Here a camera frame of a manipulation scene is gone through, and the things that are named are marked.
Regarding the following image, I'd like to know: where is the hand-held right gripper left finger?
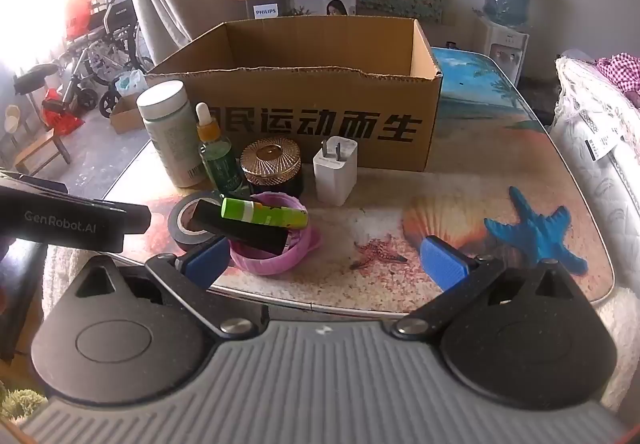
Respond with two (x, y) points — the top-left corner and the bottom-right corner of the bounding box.
(75, 235), (268, 340)

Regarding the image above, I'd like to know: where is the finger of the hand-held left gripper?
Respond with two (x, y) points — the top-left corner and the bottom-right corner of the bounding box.
(122, 205), (152, 236)

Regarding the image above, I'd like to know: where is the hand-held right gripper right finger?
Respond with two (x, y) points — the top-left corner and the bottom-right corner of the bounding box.
(391, 235), (576, 340)

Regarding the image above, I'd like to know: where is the black tape roll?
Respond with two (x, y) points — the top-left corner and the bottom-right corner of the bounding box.
(167, 190), (231, 255)

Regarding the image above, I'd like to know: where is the green tube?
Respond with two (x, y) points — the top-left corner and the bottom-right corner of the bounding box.
(221, 196), (309, 229)

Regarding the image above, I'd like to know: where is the green dropper bottle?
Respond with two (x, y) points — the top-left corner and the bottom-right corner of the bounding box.
(195, 102), (249, 197)

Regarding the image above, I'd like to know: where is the black jar with gold lid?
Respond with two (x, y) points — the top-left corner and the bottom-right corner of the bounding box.
(240, 136), (304, 199)

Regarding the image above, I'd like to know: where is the white charger plug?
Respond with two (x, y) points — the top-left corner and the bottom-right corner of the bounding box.
(313, 135), (359, 206)

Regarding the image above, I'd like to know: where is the brown cardboard box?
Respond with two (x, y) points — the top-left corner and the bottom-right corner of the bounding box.
(145, 17), (444, 173)

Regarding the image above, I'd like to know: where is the wooden stool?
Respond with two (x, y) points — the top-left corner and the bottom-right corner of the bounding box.
(14, 129), (72, 176)

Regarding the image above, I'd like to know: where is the white plastic bottle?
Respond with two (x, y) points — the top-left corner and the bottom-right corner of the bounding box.
(136, 80), (208, 188)

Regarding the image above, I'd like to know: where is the small cardboard box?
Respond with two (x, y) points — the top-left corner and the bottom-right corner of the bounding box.
(110, 93), (149, 135)

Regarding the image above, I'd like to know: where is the red bag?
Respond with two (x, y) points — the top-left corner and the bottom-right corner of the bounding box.
(41, 98), (86, 134)

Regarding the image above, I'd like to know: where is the white plastic bag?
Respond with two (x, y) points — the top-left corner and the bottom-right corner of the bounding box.
(115, 69), (149, 98)

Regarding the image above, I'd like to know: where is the black round seat stool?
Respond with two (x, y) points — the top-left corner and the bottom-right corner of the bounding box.
(12, 64), (61, 97)

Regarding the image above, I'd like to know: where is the wheelchair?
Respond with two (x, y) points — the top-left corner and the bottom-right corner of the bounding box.
(57, 0), (156, 120)

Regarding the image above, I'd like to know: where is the pink checkered cloth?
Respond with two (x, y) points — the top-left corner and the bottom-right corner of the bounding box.
(594, 51), (640, 99)

